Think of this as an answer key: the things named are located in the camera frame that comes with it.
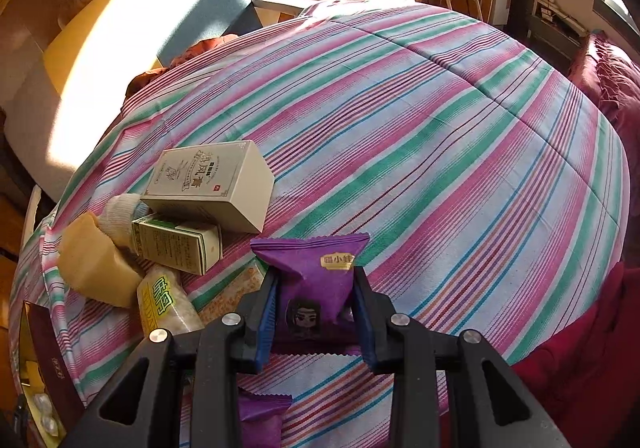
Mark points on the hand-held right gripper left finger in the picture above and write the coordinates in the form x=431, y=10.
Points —
x=265, y=323

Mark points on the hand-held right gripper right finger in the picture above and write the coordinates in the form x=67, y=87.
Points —
x=365, y=328

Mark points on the rice cracker packet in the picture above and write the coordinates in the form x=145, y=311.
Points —
x=230, y=288

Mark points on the purple snack packet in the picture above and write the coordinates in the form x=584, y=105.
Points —
x=310, y=278
x=265, y=423

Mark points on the green yellow snack bag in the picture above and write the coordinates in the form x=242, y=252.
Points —
x=165, y=303

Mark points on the small green white box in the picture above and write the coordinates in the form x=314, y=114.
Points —
x=170, y=243

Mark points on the yellow paper packet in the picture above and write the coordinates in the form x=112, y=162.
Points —
x=95, y=263

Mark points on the dark red storage box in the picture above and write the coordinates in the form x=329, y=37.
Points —
x=50, y=353

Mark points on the large white carton box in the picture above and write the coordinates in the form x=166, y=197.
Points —
x=200, y=177

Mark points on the rolled white blue sock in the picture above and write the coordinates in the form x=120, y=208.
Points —
x=117, y=218

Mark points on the red blanket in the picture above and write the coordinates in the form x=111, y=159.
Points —
x=600, y=353

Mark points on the clear wrapped candy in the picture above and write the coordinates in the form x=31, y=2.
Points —
x=51, y=424
x=40, y=402

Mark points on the wooden wardrobe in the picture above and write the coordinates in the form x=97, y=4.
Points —
x=10, y=238

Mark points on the orange brown cloth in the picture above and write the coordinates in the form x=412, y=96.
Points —
x=200, y=50

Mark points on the padded colour block headboard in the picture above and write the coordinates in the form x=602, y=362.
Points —
x=100, y=52

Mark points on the cluttered shelf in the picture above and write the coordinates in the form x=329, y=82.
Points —
x=555, y=22

